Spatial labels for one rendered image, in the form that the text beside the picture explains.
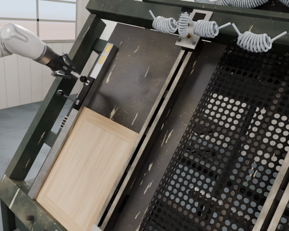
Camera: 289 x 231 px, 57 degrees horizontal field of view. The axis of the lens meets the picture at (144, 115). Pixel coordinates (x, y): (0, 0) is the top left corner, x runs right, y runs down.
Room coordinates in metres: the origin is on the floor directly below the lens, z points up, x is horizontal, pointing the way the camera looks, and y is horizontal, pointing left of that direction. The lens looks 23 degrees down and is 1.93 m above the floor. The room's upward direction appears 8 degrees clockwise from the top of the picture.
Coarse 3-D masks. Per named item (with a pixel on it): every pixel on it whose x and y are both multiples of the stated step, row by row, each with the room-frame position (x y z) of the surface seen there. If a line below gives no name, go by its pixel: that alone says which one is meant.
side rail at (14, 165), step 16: (96, 16) 1.72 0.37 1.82; (80, 32) 1.69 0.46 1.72; (96, 32) 1.72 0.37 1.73; (80, 48) 1.63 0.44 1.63; (80, 64) 1.63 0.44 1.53; (64, 80) 1.54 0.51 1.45; (48, 96) 1.49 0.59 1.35; (48, 112) 1.45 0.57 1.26; (32, 128) 1.39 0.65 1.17; (48, 128) 1.45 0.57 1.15; (32, 144) 1.36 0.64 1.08; (16, 160) 1.29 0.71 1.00; (32, 160) 1.36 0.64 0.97; (16, 176) 1.28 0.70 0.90
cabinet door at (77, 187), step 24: (96, 120) 1.27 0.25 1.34; (72, 144) 1.24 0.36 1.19; (96, 144) 1.18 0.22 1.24; (120, 144) 1.13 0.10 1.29; (72, 168) 1.15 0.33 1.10; (96, 168) 1.10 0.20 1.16; (120, 168) 1.05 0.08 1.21; (48, 192) 1.12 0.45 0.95; (72, 192) 1.06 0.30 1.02; (96, 192) 1.02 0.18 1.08; (72, 216) 0.98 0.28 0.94; (96, 216) 0.94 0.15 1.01
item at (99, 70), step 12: (108, 60) 1.49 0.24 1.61; (96, 72) 1.44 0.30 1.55; (96, 84) 1.43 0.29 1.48; (72, 120) 1.31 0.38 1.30; (60, 132) 1.30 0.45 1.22; (60, 144) 1.25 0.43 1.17; (48, 156) 1.23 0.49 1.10; (48, 168) 1.18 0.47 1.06; (36, 180) 1.17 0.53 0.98; (36, 192) 1.12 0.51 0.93
